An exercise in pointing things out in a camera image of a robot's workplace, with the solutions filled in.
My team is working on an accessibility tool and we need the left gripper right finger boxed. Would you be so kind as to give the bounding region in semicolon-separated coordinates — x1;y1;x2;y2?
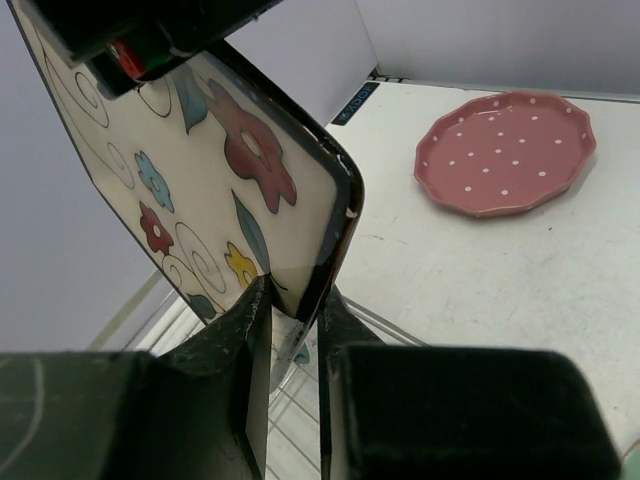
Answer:
316;286;383;480

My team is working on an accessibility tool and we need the cream flower square plate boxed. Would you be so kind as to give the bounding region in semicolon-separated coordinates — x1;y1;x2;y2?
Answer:
7;0;365;396

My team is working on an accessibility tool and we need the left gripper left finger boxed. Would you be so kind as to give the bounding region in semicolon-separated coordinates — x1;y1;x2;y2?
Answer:
152;276;272;479

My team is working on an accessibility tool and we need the right blue table label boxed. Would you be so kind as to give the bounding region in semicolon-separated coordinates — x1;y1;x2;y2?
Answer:
331;82;380;126

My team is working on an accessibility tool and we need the wire dish rack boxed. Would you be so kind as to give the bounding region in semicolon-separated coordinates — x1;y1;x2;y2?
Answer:
84;269;431;480

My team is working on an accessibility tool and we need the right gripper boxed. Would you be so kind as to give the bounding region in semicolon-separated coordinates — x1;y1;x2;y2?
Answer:
27;0;278;97

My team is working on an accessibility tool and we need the mint green flower plate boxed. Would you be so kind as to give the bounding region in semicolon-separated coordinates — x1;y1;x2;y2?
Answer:
620;438;640;480

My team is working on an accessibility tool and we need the pink polka dot plate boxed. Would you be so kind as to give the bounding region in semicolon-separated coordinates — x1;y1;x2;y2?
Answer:
414;91;597;217

